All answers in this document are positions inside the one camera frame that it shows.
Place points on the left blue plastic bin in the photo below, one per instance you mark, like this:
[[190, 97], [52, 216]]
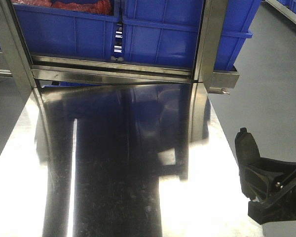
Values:
[[68, 33]]

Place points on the blue plastic bin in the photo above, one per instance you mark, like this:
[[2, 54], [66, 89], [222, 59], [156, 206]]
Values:
[[165, 32], [68, 33]]

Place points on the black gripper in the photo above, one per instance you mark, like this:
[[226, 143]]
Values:
[[271, 187]]

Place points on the right blue plastic bin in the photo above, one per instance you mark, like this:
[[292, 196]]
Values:
[[165, 32]]

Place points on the grey brake pad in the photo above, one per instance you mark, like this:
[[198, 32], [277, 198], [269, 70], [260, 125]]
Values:
[[247, 152]]

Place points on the stainless steel rack frame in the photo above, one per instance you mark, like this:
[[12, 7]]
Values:
[[28, 69]]

